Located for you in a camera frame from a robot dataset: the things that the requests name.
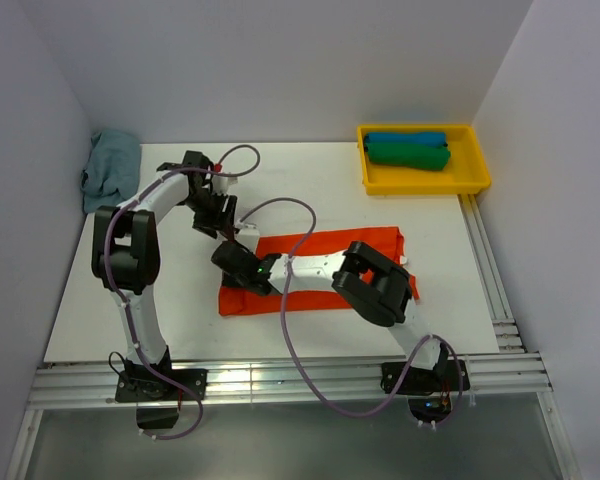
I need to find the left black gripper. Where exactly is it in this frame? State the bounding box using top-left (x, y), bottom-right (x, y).
top-left (183, 189), bottom-right (237, 241)

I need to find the orange t shirt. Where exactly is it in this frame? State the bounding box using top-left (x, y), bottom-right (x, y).
top-left (218, 226), bottom-right (406, 317)

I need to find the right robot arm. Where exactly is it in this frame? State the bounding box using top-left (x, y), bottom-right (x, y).
top-left (211, 241), bottom-right (449, 390)

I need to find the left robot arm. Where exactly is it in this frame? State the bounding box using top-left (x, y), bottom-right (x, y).
top-left (91, 151), bottom-right (237, 399)

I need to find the grey-blue crumpled t shirt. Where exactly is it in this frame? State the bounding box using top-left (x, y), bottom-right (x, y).
top-left (81, 129), bottom-right (141, 214)

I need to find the yellow plastic tray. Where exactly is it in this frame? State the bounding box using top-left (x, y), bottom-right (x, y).
top-left (357, 124), bottom-right (491, 195)

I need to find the green rolled t shirt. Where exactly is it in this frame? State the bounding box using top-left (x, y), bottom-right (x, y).
top-left (366, 143), bottom-right (451, 172)

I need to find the blue rolled t shirt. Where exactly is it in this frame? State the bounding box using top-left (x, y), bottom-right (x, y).
top-left (363, 131), bottom-right (447, 148)

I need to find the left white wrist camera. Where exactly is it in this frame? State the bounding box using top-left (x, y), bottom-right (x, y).
top-left (211, 174), bottom-right (238, 195)

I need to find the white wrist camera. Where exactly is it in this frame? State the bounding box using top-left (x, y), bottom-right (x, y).
top-left (234, 221), bottom-right (260, 253)
top-left (211, 174), bottom-right (238, 195)

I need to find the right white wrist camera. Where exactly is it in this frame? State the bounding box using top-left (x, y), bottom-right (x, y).
top-left (234, 221), bottom-right (260, 253)

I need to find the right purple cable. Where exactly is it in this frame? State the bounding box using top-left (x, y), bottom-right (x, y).
top-left (237, 198), bottom-right (466, 429)

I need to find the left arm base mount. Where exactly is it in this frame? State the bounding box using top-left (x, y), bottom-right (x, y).
top-left (108, 352), bottom-right (208, 433)

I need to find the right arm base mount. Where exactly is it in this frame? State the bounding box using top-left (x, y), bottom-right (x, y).
top-left (397, 361), bottom-right (471, 425)

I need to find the aluminium rail frame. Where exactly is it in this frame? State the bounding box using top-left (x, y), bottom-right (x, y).
top-left (6, 194), bottom-right (581, 479)

